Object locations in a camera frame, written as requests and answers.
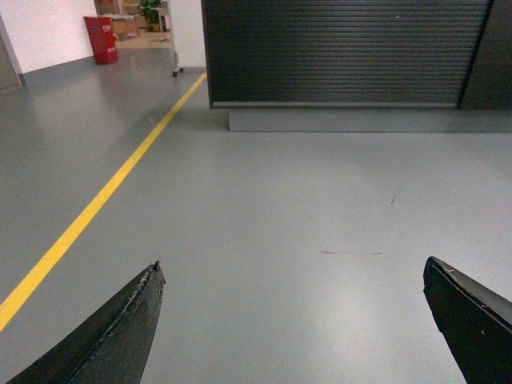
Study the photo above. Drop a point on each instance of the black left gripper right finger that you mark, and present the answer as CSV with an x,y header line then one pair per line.
x,y
474,321

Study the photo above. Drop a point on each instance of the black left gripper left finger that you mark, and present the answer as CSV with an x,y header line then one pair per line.
x,y
113,344

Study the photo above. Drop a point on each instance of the dark checkout counter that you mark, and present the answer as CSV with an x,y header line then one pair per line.
x,y
360,66

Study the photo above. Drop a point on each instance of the red fire extinguisher box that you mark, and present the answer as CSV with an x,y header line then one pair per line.
x,y
101,39

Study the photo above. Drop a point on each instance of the cardboard boxes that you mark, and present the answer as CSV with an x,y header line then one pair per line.
x,y
123,24

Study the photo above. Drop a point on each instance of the green potted plant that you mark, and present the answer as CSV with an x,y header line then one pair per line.
x,y
149,10

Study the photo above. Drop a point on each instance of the white wheeled partition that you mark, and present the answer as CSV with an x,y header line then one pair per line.
x,y
187,54

